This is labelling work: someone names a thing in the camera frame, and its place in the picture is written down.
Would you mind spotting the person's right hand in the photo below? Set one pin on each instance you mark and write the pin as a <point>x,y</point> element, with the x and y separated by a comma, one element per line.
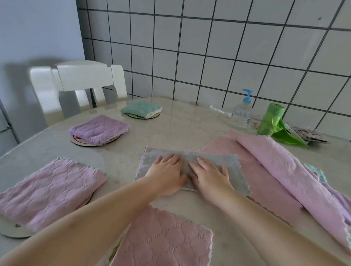
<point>213,179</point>

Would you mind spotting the person's left hand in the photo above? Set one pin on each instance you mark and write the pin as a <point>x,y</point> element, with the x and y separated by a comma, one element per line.
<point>165,177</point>

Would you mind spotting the person's right fingers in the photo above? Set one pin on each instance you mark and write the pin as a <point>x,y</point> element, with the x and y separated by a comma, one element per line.
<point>201,166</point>

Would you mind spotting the person's left fingers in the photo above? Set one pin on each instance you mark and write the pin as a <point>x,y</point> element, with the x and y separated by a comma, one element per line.
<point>169,161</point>

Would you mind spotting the grey scalloped-edge cloth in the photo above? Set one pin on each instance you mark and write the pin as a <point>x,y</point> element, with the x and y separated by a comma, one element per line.
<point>226,162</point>

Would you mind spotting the person's right forearm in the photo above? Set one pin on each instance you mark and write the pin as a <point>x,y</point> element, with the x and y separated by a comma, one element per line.
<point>268,234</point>

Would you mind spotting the person's left forearm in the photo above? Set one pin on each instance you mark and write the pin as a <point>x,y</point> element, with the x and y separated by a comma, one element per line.
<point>81,226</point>

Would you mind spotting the round placemat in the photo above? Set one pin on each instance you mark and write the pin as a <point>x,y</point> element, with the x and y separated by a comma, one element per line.
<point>134,117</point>
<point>12,230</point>
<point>77,140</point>

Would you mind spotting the clear plastic wrapper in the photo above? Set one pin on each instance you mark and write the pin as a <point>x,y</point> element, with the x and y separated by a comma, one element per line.
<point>220,111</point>

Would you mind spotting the green folded cloth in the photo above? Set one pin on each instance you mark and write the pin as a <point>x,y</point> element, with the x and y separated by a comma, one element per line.
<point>140,107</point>

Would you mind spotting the pink flat cloth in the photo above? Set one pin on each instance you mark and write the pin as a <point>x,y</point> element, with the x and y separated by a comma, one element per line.
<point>263,191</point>

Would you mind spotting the clear bottle with blue pump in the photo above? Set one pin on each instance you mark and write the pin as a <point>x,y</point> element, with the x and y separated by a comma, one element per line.
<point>242,112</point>

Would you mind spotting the purple folded cloth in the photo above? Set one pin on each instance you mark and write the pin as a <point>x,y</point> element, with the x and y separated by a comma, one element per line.
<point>100,128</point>

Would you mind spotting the pink quilted cloth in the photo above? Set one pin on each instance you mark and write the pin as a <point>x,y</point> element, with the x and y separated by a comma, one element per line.
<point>48,193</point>
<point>165,243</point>

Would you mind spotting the green plastic bag roll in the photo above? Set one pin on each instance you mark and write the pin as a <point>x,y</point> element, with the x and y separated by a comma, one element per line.
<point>268,116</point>

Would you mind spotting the pink draped cloth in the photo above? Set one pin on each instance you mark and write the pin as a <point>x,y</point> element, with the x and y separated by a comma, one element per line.
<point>294,176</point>

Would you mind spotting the clear plastic packaging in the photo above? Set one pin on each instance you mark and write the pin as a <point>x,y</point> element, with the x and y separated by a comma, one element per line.
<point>313,136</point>

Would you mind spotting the teal cloth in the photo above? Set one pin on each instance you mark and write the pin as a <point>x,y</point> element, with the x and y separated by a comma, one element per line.
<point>319,172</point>

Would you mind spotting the white wooden chair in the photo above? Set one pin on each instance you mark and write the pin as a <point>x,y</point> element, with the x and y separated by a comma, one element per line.
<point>84,77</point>

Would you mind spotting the lilac cloth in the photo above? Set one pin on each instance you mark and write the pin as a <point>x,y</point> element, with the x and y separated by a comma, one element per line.
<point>346,203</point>

